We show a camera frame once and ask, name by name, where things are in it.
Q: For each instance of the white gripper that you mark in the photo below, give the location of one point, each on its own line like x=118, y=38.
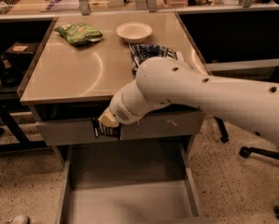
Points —
x=119, y=111

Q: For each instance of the black rxbar chocolate bar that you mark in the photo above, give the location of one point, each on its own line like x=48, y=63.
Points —
x=101, y=130

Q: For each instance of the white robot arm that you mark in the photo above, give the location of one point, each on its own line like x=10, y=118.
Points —
x=159, y=82

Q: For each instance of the grey drawer cabinet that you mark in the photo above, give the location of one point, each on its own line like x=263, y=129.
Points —
x=77, y=83

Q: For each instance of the open middle drawer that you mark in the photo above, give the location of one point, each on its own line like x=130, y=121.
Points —
x=145, y=182

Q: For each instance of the grey top drawer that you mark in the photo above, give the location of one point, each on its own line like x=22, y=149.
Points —
x=154, y=125

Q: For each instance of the blue white chip bag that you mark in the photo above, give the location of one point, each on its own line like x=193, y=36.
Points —
x=141, y=52

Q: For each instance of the green chip bag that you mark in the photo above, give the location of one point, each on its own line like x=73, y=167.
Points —
x=79, y=33

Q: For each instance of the white bowl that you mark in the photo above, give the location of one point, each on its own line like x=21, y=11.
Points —
x=134, y=32

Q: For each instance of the white shoe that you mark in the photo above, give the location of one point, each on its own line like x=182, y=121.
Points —
x=20, y=219

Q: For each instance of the black office chair base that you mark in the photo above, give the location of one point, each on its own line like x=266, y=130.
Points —
x=245, y=152

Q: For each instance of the black desk leg frame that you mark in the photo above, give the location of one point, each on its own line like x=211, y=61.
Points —
x=23, y=143

